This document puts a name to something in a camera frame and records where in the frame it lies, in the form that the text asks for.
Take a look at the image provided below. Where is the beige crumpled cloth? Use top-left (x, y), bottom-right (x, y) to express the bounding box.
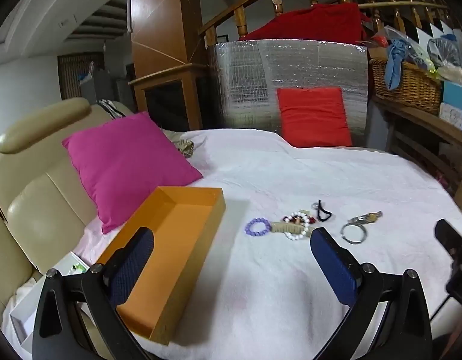
top-left (172, 139), bottom-right (194, 158)

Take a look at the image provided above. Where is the large red cushion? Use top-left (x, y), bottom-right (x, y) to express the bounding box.
top-left (240, 2), bottom-right (371, 45)

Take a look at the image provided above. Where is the wicker basket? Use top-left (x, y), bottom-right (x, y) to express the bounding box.
top-left (369, 58), bottom-right (442, 116)

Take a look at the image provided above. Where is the beige leather sofa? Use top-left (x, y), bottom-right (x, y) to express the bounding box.
top-left (0, 97), bottom-right (111, 322)

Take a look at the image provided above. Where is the black hair tie loop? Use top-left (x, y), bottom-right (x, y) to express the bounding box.
top-left (315, 198), bottom-right (334, 223)

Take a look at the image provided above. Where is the metal cuff bangle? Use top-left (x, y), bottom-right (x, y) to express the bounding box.
top-left (340, 223), bottom-right (368, 245)

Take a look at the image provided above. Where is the white bead bracelet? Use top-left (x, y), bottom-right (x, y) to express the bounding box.
top-left (284, 211), bottom-right (312, 242)

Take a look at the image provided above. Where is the white tray box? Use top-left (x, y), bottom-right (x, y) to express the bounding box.
top-left (10, 252), bottom-right (89, 354)

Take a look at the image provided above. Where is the red bead bracelet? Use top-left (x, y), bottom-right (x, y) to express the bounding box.
top-left (281, 214), bottom-right (317, 226)

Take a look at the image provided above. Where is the magenta pillow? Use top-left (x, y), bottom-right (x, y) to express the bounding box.
top-left (62, 112), bottom-right (202, 234)

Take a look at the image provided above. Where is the gold silver wristwatch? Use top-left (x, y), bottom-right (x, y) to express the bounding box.
top-left (347, 211), bottom-right (383, 226)

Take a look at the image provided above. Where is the light blue cardboard box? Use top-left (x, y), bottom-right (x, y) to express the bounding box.
top-left (439, 81), bottom-right (462, 131)

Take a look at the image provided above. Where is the pink white bed blanket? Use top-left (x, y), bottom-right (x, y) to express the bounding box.
top-left (17, 125), bottom-right (462, 359)

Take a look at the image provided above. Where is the wooden cabinet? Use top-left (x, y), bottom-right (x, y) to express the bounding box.
top-left (129, 63), bottom-right (220, 132)

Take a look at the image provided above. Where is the blue cloth in basket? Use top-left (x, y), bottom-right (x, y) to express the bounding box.
top-left (384, 39), bottom-right (411, 90)

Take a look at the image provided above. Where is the purple bead bracelet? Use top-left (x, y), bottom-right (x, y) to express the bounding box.
top-left (244, 217), bottom-right (272, 238)

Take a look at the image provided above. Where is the wooden shelf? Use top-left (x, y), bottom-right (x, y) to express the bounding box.
top-left (371, 95), bottom-right (462, 207)

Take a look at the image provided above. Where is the silver foil insulation panel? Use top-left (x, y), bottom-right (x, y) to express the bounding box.
top-left (209, 39), bottom-right (368, 146)

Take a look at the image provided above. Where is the small red pillow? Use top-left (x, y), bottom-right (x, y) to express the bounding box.
top-left (277, 87), bottom-right (352, 148)

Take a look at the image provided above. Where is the beige hair claw clip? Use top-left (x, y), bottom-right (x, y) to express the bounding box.
top-left (270, 222), bottom-right (313, 239)

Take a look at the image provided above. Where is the orange cardboard box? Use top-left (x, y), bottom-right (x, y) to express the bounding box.
top-left (98, 187), bottom-right (225, 345)

